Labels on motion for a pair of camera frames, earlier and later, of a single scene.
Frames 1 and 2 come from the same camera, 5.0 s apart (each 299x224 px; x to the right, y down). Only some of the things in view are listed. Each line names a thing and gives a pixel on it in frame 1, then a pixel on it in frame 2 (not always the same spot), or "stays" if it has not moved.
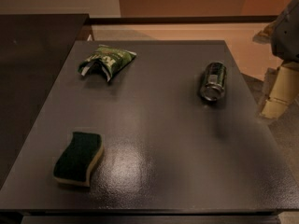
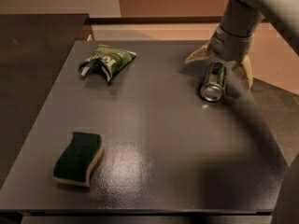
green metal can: [213, 80] stays
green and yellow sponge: [77, 163] stays
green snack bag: [110, 59] stays
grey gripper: [287, 35] to [230, 47]
